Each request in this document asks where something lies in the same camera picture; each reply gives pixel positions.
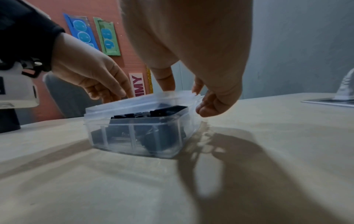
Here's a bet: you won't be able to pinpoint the silver socket panel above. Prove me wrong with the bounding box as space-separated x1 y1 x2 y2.
301 98 354 108

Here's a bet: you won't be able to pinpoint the dark grey fabric chair back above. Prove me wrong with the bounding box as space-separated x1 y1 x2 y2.
44 72 105 119

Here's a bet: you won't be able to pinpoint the transparent plastic box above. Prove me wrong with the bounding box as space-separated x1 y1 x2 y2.
84 105 204 159

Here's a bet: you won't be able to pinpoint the transparent plastic lid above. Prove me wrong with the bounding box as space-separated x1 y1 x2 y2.
84 90 206 124

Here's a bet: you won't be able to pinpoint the pink lettered label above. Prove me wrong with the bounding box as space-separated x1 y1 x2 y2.
128 72 146 98

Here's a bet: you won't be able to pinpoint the black left wristband with markers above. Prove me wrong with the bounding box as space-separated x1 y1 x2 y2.
0 0 66 73

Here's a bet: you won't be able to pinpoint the black object on table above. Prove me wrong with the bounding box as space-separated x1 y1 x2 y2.
0 107 22 134

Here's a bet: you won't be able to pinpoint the pile of black binder clips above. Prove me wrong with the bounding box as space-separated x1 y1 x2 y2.
91 105 192 155

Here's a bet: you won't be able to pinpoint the white plug with cable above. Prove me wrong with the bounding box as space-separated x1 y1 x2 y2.
333 68 354 101

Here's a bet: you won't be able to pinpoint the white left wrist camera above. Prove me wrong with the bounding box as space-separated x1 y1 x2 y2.
0 61 40 109

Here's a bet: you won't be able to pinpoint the green sticker strip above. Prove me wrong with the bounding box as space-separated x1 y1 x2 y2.
93 17 122 56

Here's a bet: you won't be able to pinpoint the person's left hand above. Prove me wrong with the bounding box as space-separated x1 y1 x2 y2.
51 32 134 104

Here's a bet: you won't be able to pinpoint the person's right hand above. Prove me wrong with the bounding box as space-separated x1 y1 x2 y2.
118 0 254 118

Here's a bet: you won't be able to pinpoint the blue sticker strip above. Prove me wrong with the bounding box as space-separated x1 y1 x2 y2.
62 13 101 51

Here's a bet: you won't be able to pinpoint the red board with gold trim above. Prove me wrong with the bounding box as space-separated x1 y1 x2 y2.
24 0 155 120

